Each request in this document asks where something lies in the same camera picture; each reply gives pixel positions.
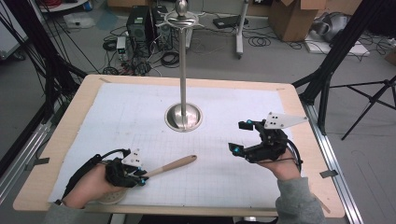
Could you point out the black frame pole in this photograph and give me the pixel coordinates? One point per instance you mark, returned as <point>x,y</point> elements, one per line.
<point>336,53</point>
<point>46,62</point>

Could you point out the person's right grey sleeve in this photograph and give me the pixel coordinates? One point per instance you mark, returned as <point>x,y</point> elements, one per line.
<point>299,205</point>

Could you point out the small white power supply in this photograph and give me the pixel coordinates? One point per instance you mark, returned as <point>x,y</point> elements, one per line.
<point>121,46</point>

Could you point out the cardboard box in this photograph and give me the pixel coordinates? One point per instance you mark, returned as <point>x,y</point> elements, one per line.
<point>292,18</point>

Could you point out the grey bag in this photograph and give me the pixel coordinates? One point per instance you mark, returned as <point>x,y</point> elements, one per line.
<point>331,26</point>

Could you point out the white stand post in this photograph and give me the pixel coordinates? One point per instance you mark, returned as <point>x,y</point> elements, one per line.
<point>240,34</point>

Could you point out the black computer tower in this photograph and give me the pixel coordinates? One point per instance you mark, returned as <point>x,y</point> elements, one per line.
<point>163,31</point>
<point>138,31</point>

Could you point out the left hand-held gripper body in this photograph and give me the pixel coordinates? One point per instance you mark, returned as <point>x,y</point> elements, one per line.
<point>120,174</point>

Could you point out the white round table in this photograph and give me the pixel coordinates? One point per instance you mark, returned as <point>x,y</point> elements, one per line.
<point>62,5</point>

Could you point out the person's left hand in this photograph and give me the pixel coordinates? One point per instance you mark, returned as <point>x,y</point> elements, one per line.
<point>90,189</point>

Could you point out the metal utensil stand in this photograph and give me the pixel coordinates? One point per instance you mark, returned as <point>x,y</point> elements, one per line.
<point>183,77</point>

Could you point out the aluminium table rail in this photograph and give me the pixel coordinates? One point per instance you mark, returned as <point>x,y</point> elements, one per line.
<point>21,158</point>
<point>339,186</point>

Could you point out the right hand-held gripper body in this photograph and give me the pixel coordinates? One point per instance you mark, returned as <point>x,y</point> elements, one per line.
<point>269,146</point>

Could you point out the white grid mat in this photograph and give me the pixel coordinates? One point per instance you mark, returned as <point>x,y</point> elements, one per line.
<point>199,186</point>

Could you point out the black tripod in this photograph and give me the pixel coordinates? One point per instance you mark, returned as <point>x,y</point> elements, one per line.
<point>370,96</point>

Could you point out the person's grey sleeve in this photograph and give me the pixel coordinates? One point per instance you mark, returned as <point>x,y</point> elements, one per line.
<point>62,215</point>
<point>299,205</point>

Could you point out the beige slotted spoon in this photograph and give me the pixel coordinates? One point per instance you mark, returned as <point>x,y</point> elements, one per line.
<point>174,165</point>

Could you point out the white flat board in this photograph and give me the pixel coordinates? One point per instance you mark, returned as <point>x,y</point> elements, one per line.
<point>336,46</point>

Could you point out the person's left grey sleeve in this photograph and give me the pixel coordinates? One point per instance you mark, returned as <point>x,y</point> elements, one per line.
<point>62,215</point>

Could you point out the white cabinet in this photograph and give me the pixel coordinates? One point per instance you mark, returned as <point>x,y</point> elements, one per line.
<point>11,34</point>

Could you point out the person's right hand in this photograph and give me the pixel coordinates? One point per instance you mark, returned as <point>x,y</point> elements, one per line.
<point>286,168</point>

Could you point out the flat black device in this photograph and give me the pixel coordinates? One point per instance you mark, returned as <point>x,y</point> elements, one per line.
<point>229,21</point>

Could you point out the grey metal clip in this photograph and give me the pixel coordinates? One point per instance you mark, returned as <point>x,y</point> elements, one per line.
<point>39,162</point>
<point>329,173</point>

